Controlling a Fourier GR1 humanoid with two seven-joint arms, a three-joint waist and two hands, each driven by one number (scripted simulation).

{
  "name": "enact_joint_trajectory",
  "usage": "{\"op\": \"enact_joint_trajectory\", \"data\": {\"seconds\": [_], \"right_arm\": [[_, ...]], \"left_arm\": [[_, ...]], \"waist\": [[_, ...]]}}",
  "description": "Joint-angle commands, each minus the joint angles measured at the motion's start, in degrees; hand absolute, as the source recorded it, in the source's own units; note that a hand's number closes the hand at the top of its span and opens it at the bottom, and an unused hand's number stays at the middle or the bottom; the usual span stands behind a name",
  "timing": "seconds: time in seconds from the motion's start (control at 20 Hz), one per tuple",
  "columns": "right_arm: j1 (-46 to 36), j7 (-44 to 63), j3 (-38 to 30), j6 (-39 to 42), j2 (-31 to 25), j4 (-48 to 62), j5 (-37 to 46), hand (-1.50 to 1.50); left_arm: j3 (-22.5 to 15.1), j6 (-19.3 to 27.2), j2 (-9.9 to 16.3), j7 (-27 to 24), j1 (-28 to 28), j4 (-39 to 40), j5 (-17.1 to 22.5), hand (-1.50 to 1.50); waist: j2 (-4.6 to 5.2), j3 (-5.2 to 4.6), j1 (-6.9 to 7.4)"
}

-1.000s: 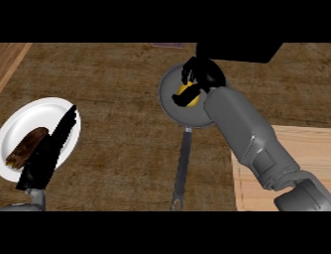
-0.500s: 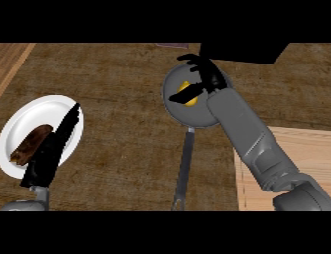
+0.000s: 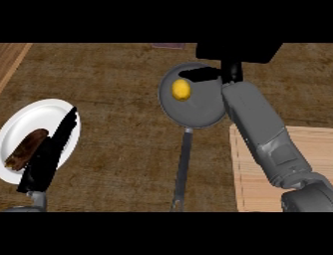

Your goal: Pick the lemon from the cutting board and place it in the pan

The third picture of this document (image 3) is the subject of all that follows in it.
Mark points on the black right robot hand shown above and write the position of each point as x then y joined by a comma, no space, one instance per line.
238,51

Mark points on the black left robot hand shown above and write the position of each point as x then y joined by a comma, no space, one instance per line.
46,159

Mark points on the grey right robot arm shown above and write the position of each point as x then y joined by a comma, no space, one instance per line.
265,139

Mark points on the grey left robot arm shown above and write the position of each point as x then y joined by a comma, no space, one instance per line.
33,203

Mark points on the grey frying pan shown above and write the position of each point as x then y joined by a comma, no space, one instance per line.
198,106

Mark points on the pale wooden cutting board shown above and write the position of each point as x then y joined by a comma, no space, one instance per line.
321,166

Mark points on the brown sweet potato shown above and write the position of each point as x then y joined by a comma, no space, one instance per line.
25,149

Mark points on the white round plate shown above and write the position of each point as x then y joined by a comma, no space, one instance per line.
24,126

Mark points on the small purple flat object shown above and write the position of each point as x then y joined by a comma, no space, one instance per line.
167,45

